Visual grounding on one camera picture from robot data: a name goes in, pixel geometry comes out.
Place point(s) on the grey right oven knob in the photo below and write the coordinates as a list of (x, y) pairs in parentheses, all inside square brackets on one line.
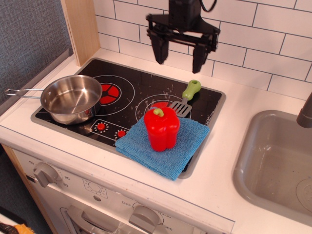
[(145, 219)]

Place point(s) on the grey faucet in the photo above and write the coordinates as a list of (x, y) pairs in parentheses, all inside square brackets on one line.
[(304, 119)]

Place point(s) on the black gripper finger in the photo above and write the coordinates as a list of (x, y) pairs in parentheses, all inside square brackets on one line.
[(200, 53), (160, 46)]

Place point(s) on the black toy stove top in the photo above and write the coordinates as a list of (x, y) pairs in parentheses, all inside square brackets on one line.
[(127, 94)]

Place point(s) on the orange black object corner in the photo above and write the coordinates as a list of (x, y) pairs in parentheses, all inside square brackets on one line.
[(15, 229)]

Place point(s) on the grey left oven knob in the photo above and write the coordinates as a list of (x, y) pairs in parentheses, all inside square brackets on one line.
[(45, 174)]

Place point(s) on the grey oven knob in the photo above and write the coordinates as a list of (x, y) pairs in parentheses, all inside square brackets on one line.
[(145, 219), (45, 174)]

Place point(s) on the grey oven door handle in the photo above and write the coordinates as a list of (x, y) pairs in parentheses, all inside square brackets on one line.
[(94, 222)]

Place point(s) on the red toy bell pepper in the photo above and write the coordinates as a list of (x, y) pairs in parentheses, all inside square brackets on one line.
[(162, 125)]

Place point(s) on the wooden side panel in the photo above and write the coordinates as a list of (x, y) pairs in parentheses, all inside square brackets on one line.
[(82, 26)]

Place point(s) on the blue folded cloth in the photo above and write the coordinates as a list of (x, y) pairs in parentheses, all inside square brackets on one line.
[(171, 162)]

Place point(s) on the green handled grey spatula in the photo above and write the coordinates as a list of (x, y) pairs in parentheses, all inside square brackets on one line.
[(182, 108)]

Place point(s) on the stainless steel pot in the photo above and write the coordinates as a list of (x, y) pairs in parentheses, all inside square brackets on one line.
[(68, 100)]

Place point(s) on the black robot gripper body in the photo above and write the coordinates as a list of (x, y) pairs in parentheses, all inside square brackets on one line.
[(184, 24)]

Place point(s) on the grey toy sink basin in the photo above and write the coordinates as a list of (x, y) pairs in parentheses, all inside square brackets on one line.
[(274, 166)]

